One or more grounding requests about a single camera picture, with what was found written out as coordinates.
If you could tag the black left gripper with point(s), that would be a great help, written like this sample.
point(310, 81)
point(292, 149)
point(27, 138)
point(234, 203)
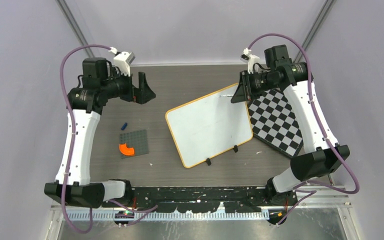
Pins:
point(142, 95)

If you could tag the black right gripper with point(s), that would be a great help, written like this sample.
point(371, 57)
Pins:
point(240, 94)

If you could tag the blue marker cap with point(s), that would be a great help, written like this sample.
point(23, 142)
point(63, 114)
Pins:
point(124, 126)

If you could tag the yellow framed whiteboard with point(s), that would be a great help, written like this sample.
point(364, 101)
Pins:
point(209, 126)

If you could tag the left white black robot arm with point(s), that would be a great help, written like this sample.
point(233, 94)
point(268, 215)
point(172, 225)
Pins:
point(101, 81)

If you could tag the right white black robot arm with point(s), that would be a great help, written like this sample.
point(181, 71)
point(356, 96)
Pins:
point(323, 154)

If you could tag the black white chessboard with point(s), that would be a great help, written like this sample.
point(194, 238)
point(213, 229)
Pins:
point(274, 123)

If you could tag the grey lego baseplate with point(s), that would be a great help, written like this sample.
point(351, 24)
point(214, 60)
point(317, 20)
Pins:
point(137, 139)

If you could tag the orange curved block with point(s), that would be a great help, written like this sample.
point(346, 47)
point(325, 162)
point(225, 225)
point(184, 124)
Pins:
point(125, 150)

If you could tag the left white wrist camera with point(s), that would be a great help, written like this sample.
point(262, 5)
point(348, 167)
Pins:
point(123, 60)

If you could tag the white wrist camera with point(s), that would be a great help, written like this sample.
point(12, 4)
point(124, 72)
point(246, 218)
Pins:
point(123, 60)
point(251, 60)

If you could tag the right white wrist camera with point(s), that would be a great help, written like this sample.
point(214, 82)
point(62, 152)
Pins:
point(251, 60)

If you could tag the aluminium frame rail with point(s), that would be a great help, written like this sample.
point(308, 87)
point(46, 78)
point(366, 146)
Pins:
point(308, 197)

